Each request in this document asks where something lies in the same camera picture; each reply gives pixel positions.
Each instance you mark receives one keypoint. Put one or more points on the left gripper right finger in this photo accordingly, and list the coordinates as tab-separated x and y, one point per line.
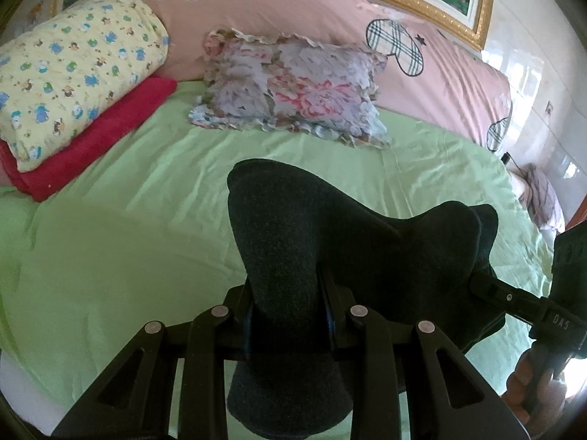
379	361

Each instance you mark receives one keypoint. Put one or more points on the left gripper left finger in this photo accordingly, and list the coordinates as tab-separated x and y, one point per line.
132	397

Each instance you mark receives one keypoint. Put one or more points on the black pants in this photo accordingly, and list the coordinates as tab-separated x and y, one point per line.
296	234

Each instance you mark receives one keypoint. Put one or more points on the person's right hand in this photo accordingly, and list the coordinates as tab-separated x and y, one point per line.
550	392

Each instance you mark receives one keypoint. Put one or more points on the purple checked cloth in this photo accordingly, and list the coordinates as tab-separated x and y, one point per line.
537	195

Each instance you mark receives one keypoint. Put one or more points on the green bed sheet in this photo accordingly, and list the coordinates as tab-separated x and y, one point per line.
143	234

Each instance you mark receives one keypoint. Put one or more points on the red folded blanket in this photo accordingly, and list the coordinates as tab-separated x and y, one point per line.
119	120

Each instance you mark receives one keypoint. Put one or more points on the yellow cartoon print quilt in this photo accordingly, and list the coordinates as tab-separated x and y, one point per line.
57	78

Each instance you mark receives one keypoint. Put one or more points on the floral ruffled pillow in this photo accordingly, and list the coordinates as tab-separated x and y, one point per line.
291	83

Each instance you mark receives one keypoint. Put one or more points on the brown wooden door frame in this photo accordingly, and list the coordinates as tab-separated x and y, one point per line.
577	219

